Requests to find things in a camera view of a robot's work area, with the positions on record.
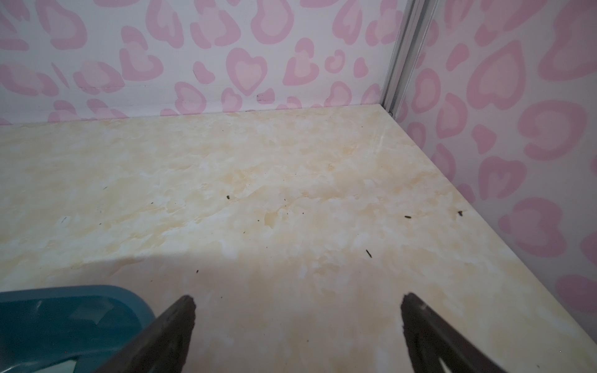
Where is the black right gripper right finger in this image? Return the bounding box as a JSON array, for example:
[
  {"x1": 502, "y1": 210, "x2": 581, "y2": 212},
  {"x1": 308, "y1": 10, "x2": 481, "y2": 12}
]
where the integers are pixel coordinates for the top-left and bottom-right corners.
[{"x1": 400, "y1": 293, "x2": 504, "y2": 373}]

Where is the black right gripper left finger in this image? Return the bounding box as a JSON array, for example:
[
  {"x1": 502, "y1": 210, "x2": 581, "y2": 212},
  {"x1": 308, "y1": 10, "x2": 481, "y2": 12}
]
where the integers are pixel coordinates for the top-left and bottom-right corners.
[{"x1": 96, "y1": 295, "x2": 196, "y2": 373}]

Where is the teal plastic tray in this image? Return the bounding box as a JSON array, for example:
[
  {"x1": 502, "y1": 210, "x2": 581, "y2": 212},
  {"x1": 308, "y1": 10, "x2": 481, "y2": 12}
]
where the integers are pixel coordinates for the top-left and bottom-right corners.
[{"x1": 1, "y1": 285, "x2": 155, "y2": 372}]

